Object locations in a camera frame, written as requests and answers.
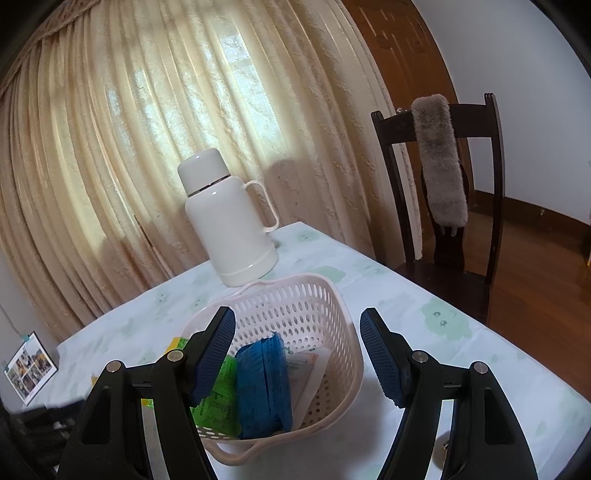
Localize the pink plastic basket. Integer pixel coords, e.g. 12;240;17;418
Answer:
178;273;365;466

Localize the thin wall cable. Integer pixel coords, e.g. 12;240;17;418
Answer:
0;302;24;340

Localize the white packet green print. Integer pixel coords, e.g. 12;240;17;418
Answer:
284;347;332;418

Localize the blue snack packet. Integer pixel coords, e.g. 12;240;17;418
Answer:
235;333;295;440

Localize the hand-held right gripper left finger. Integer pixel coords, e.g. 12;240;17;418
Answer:
55;306;237;480

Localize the green snack packet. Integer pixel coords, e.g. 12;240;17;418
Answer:
190;355;243;438

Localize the photo collage board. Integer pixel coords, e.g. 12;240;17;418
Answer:
4;331;58;407

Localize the brown wooden door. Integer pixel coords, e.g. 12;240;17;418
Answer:
339;0;476;268

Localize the dark wooden chair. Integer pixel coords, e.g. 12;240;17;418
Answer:
370;92;506;326

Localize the grey furry cloth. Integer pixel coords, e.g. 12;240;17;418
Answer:
410;95;469;229

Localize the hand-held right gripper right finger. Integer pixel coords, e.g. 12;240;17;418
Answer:
360;308;539;480

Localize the beige patterned curtain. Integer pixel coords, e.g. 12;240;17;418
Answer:
0;0;416;342

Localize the white thermos jug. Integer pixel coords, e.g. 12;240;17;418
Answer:
178;148;280;288

